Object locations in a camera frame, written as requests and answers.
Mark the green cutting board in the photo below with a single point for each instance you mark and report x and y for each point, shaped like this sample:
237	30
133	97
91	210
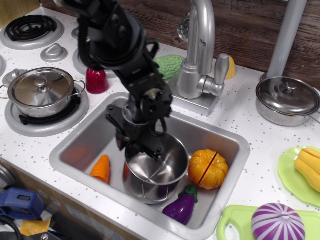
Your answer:
241	216

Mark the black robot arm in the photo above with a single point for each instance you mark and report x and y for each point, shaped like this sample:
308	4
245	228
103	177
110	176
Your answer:
112	39

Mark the purple toy eggplant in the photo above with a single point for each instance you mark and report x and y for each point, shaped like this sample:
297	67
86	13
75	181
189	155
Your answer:
181	210

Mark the light green plate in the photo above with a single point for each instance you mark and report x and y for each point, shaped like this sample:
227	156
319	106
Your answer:
293	180

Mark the purple striped toy onion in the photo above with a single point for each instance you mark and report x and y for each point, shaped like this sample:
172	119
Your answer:
276	221

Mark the silver stove knob left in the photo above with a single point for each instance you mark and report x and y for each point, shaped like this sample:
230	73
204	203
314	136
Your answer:
9	77

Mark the yellow toy corn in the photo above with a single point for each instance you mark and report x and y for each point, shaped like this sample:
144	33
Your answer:
232	69

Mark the red toy pepper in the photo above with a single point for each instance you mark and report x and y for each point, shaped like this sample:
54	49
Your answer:
96	81

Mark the lidded steel pan right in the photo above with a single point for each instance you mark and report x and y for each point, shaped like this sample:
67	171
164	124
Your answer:
287	101

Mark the silver stove knob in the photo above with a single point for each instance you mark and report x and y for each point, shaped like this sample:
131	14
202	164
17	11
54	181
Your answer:
54	53
75	33
9	77

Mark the back left stove burner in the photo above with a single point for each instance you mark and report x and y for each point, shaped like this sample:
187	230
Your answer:
31	32

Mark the grey vertical pole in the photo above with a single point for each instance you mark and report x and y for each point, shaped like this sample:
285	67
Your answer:
287	34

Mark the front left stove burner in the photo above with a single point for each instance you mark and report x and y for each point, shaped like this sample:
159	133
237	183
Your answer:
51	125

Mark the silver sink basin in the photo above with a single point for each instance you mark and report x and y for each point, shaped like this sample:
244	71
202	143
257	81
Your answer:
95	136

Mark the silver stove knob back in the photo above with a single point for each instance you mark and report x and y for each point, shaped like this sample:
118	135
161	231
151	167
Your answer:
75	33

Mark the yellow toy squash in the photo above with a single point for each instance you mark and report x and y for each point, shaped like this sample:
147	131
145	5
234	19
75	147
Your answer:
308	164

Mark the lidded steel pot left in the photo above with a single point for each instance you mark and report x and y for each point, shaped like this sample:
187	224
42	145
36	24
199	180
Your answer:
42	92

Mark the silver stove knob middle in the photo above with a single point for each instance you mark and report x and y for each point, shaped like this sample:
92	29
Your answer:
54	53

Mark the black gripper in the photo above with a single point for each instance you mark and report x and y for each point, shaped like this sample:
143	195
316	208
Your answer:
134	137

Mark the yellow cloth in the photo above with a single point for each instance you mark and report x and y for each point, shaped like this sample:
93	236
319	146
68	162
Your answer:
34	227

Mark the silver toy faucet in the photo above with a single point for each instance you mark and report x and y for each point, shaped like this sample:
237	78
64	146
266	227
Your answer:
201	79

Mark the green toy bitter melon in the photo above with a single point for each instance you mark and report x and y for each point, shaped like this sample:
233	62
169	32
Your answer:
169	66

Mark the orange toy pumpkin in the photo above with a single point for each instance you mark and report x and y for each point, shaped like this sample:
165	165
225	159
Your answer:
208	169

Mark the blue tool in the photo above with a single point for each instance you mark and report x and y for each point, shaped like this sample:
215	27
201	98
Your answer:
21	204

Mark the orange toy carrot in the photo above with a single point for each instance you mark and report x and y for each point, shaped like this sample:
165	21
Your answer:
101	170

